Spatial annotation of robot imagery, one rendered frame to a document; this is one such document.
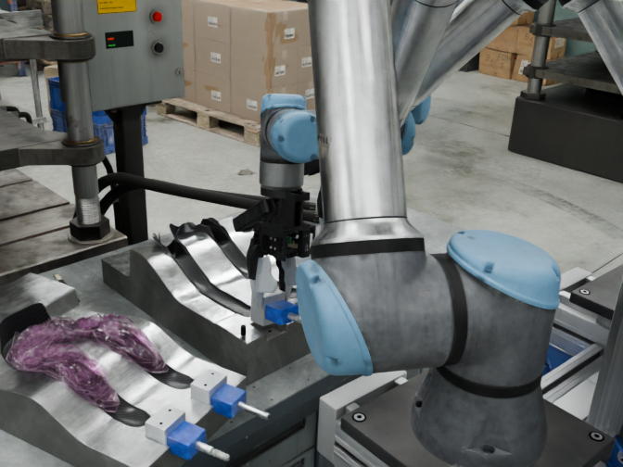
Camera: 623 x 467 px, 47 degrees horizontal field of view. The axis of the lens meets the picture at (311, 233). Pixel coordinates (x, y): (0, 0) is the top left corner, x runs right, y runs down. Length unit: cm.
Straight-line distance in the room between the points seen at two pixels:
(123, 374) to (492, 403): 65
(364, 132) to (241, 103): 465
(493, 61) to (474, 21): 698
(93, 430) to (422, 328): 61
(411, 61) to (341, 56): 25
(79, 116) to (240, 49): 355
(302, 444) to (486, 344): 82
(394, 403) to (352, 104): 37
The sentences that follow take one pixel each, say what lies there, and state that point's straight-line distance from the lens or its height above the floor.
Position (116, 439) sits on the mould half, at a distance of 112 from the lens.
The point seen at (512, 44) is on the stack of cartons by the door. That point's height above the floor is 36.
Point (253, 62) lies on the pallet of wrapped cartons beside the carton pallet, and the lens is 518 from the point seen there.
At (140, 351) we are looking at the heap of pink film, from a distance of 123.
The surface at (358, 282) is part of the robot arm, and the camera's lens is 67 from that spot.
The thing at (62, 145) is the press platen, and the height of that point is 104.
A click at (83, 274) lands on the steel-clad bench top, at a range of 169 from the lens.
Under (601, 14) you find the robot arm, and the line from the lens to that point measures 124.
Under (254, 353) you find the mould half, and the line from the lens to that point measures 127.
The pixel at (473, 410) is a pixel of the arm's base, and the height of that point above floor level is 111.
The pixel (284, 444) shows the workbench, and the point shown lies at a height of 62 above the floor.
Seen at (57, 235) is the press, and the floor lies 79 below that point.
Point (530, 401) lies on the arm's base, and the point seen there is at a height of 111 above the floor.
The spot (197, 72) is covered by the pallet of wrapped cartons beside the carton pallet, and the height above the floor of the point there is 40.
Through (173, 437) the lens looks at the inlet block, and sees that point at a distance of 109.
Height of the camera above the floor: 157
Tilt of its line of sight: 24 degrees down
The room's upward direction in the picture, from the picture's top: 2 degrees clockwise
